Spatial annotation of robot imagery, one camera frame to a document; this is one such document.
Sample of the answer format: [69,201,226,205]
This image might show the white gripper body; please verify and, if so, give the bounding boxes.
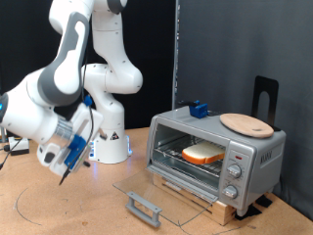
[36,103,106,178]

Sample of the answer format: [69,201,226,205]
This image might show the glass oven door with handle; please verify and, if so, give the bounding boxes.
[112,164,220,229]

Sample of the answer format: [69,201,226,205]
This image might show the white bread slice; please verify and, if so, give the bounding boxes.
[181,140,227,165]

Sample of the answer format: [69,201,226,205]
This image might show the silver oven knob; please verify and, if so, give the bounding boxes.
[222,184,240,200]
[227,164,244,179]

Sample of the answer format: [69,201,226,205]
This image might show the silver toaster oven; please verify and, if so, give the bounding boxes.
[145,105,288,217]

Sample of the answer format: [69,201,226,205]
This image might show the emergency stop button box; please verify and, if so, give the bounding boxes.
[8,136,30,157]

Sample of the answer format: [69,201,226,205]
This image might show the vertical metal pole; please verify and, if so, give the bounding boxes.
[171,0,181,111]

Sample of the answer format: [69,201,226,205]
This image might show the round wooden cutting board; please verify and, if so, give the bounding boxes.
[219,113,275,139]

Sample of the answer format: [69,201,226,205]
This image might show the slotted wooden block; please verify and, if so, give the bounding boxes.
[152,172,238,227]

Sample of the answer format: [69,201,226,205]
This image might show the black metal bookend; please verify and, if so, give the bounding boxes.
[251,75,281,132]

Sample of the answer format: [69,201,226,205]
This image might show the black foam pad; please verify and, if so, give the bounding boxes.
[234,204,263,221]
[254,195,274,209]

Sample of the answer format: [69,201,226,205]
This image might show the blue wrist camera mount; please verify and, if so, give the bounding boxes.
[64,95,94,170]

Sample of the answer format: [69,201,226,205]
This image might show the black camera cable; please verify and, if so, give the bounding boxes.
[58,38,96,187]

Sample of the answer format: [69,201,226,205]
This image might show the wire oven rack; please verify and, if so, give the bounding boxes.
[154,134,227,178]

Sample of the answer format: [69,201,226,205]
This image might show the long black hanging cable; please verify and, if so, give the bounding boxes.
[0,138,23,170]

